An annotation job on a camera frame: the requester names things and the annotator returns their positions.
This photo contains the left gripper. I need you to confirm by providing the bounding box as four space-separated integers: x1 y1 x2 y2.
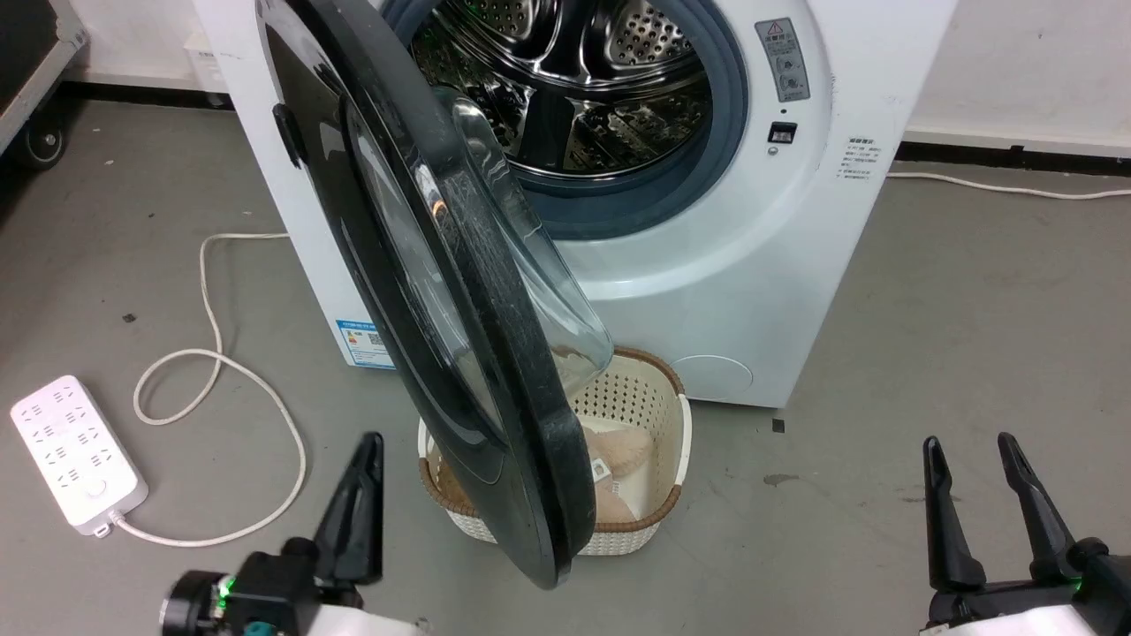
161 432 434 636

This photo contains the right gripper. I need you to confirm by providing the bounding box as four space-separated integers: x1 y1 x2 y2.
919 432 1131 636

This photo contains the black round washer door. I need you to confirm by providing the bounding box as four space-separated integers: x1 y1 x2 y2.
254 0 615 591

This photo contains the white front-load washing machine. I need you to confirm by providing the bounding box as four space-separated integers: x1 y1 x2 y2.
193 0 960 409

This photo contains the grey rubber door gasket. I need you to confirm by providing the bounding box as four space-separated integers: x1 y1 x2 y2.
380 0 750 241

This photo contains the blue energy label sticker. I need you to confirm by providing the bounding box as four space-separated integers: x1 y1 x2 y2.
335 318 397 371

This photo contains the white power strip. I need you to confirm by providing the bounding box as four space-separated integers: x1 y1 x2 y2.
11 375 149 537

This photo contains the white laundry basket brown rim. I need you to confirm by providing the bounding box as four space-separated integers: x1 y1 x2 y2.
417 346 693 556

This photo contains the round white filter cover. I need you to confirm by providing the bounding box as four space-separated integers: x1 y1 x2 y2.
672 355 755 399

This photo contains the stainless steel washer drum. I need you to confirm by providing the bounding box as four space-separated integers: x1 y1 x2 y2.
411 0 715 174

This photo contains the black caster wheel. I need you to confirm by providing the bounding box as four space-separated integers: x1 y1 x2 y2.
21 118 68 170

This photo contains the grey warning sticker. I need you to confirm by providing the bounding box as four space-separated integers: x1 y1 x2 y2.
755 18 811 103

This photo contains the black flight case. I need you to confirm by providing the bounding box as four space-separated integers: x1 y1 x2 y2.
0 0 89 156

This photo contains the white power strip cable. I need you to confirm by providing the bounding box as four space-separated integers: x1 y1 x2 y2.
108 232 308 549

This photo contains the thin white floor cable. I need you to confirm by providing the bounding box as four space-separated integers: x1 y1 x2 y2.
886 170 1131 201

